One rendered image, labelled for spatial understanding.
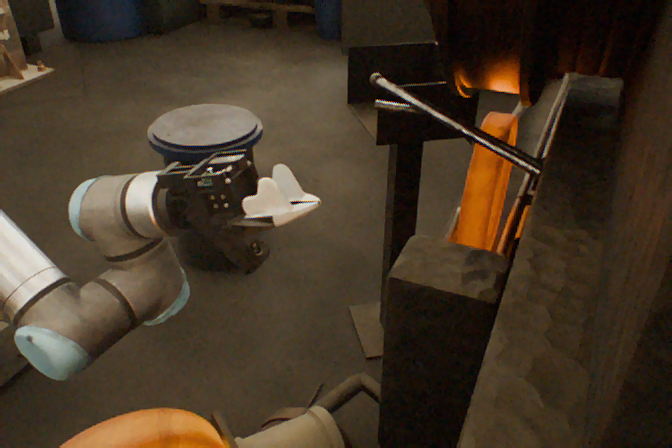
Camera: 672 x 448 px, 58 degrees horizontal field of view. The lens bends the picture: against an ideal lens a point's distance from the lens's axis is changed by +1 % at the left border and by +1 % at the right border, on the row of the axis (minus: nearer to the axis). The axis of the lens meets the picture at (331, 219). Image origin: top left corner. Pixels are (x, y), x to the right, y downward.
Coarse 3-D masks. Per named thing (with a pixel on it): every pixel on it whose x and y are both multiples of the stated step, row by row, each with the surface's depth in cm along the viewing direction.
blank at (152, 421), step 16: (128, 416) 42; (144, 416) 42; (160, 416) 43; (176, 416) 43; (192, 416) 45; (96, 432) 41; (112, 432) 40; (128, 432) 41; (144, 432) 41; (160, 432) 41; (176, 432) 42; (192, 432) 43; (208, 432) 45
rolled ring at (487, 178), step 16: (496, 112) 72; (496, 128) 68; (512, 128) 70; (512, 144) 75; (480, 160) 66; (496, 160) 66; (480, 176) 66; (496, 176) 66; (464, 192) 67; (480, 192) 66; (496, 192) 80; (464, 208) 67; (480, 208) 66; (496, 208) 80; (464, 224) 68; (480, 224) 67; (496, 224) 79; (464, 240) 69; (480, 240) 68
